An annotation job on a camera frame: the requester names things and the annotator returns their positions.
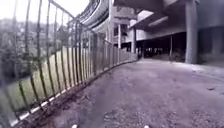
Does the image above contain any grey asphalt path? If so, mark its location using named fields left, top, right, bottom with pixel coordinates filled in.
left=15, top=58, right=224, bottom=128

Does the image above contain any concrete multi-storey building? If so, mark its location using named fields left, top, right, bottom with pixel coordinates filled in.
left=68, top=0, right=224, bottom=65

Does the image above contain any wooded hillside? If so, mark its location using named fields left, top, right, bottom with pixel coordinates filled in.
left=0, top=17, right=81, bottom=84

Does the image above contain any grass field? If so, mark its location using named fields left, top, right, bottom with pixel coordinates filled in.
left=0, top=45, right=101, bottom=125

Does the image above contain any metal railing fence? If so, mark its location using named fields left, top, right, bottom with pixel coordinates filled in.
left=0, top=0, right=138, bottom=128

